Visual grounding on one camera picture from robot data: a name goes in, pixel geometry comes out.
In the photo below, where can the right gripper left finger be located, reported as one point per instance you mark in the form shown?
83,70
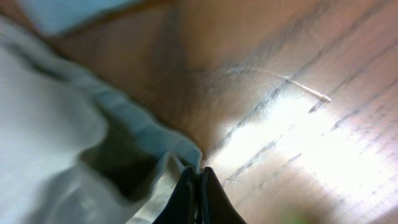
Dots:
180,209

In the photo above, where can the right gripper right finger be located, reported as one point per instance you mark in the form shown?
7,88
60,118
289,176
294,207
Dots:
215,205

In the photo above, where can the khaki cargo shorts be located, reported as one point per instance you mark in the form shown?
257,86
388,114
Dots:
73,148

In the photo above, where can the light blue cloth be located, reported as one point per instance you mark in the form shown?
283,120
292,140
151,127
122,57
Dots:
54,17

